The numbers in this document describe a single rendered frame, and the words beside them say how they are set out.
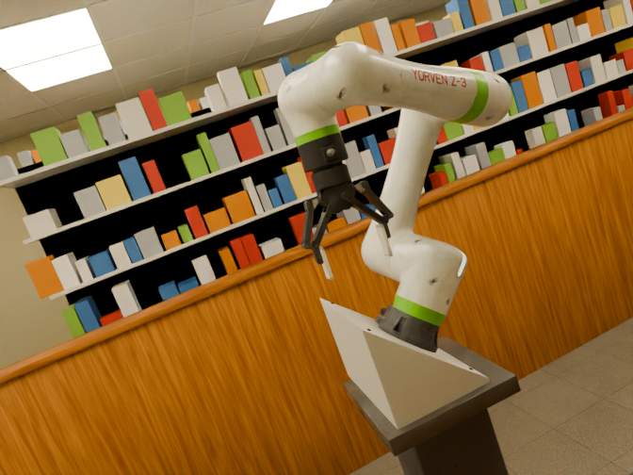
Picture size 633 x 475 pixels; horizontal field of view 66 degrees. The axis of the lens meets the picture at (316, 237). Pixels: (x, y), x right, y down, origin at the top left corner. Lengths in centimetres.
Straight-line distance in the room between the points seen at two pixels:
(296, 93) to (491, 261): 196
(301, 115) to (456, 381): 65
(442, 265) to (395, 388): 30
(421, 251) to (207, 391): 144
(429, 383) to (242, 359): 134
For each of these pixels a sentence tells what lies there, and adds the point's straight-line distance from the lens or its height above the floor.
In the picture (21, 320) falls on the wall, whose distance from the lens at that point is 575.
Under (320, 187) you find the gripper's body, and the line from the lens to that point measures 97.
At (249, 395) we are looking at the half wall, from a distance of 239.
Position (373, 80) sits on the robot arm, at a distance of 88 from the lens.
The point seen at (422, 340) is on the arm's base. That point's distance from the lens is 116.
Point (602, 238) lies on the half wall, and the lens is 322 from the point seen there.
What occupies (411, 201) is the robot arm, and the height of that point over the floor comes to 134.
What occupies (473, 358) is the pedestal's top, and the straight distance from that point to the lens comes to 130.
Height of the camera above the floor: 155
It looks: 10 degrees down
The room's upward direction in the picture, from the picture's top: 20 degrees counter-clockwise
